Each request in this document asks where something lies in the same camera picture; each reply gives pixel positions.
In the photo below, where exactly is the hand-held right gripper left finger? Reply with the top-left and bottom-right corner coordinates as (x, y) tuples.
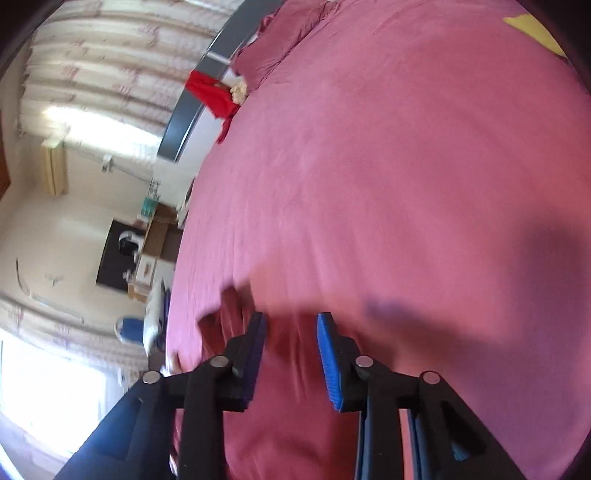
(55, 311), (269, 480)

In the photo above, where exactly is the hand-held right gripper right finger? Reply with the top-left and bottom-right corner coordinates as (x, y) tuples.
(316, 312), (527, 480)

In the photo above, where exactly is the dark red garment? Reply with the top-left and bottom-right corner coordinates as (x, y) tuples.
(196, 284), (259, 365)

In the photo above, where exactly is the white cloth pile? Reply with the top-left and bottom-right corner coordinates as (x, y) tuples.
(144, 281), (171, 356)

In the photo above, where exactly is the blue chair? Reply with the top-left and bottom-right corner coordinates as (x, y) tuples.
(115, 316), (148, 344)

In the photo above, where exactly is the white drawer cabinet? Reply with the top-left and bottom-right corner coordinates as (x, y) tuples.
(127, 256), (158, 296)

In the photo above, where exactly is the wooden desk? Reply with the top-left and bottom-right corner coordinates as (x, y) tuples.
(139, 205), (183, 273)

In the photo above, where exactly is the black television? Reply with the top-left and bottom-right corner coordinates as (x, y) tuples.
(95, 219), (148, 294)

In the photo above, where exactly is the pink bed sheet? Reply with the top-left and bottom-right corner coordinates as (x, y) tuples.
(164, 0), (591, 480)

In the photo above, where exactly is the patterned cream curtain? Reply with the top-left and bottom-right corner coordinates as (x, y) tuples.
(0, 295), (153, 453)
(18, 0), (245, 139)

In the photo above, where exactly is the grey headboard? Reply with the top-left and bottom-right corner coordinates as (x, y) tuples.
(158, 0), (287, 162)

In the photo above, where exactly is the bright red garment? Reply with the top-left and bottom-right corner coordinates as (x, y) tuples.
(185, 69), (241, 145)

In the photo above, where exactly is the pink pillow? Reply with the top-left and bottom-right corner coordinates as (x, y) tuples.
(231, 0), (342, 93)

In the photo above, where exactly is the yellow garment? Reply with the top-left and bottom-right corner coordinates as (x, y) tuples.
(502, 13), (568, 60)

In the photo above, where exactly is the cream wall air conditioner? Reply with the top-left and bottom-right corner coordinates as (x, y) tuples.
(41, 138), (70, 197)

